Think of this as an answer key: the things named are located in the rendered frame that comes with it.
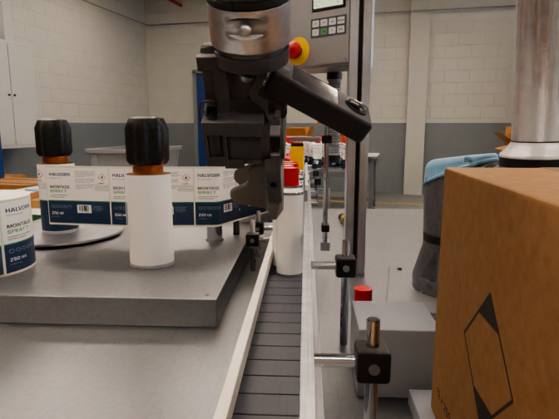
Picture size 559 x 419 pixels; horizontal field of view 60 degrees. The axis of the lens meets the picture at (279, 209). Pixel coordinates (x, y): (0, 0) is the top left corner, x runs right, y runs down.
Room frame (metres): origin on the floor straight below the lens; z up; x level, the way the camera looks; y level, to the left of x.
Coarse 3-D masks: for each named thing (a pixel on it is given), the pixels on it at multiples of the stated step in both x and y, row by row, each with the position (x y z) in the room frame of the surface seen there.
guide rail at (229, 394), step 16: (272, 240) 1.03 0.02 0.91; (272, 256) 0.96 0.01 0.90; (256, 288) 0.72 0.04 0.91; (256, 304) 0.65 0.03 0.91; (240, 336) 0.55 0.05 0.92; (240, 352) 0.50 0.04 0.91; (240, 368) 0.47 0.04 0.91; (224, 384) 0.44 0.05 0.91; (224, 400) 0.41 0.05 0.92; (224, 416) 0.38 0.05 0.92
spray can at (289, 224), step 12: (288, 168) 0.89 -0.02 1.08; (288, 180) 0.89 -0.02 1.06; (288, 192) 0.88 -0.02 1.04; (300, 192) 0.89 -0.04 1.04; (288, 204) 0.88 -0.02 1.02; (300, 204) 0.89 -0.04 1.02; (288, 216) 0.88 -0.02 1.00; (300, 216) 0.89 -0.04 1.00; (276, 228) 0.90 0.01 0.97; (288, 228) 0.88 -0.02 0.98; (300, 228) 0.89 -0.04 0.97; (276, 240) 0.90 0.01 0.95; (288, 240) 0.88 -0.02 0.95; (300, 240) 0.89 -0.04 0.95; (276, 252) 0.90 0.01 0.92; (288, 252) 0.88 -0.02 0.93; (300, 252) 0.89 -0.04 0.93; (276, 264) 0.90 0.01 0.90; (288, 264) 0.88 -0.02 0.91; (300, 264) 0.89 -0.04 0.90; (288, 276) 0.88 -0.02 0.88
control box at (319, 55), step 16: (304, 0) 1.12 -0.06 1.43; (304, 16) 1.12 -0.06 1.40; (320, 16) 1.10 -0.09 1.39; (304, 32) 1.12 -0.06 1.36; (304, 48) 1.12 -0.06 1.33; (320, 48) 1.10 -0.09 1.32; (336, 48) 1.07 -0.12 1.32; (304, 64) 1.12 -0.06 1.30; (320, 64) 1.10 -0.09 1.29; (336, 64) 1.08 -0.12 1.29
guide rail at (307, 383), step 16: (304, 208) 1.18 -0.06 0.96; (304, 224) 0.98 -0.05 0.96; (304, 240) 0.84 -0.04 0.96; (304, 256) 0.73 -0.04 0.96; (304, 272) 0.65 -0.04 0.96; (304, 288) 0.58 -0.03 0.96; (304, 304) 0.53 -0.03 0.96; (304, 320) 0.48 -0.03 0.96; (304, 336) 0.44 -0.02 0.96; (304, 352) 0.41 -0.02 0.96; (304, 368) 0.38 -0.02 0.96; (304, 384) 0.35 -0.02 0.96; (304, 400) 0.33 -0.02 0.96; (304, 416) 0.31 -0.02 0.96
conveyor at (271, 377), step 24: (288, 288) 0.82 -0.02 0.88; (264, 312) 0.71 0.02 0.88; (288, 312) 0.71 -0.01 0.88; (264, 336) 0.62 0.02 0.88; (288, 336) 0.62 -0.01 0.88; (264, 360) 0.55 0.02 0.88; (288, 360) 0.56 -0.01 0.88; (240, 384) 0.50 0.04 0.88; (264, 384) 0.50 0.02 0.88; (288, 384) 0.50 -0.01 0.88; (240, 408) 0.45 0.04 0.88; (264, 408) 0.45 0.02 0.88; (288, 408) 0.45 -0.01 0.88
